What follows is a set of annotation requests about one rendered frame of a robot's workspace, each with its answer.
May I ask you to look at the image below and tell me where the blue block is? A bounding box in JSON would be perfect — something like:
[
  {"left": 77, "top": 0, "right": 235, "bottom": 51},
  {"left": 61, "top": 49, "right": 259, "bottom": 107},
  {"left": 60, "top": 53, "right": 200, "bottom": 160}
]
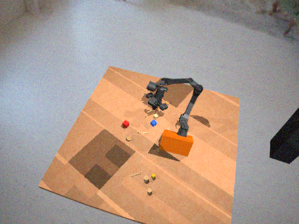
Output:
[{"left": 151, "top": 120, "right": 157, "bottom": 127}]

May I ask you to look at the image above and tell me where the small red cube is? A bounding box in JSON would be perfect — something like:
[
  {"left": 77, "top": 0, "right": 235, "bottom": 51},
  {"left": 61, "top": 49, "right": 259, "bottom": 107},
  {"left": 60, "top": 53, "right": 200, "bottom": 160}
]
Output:
[{"left": 122, "top": 120, "right": 130, "bottom": 128}]

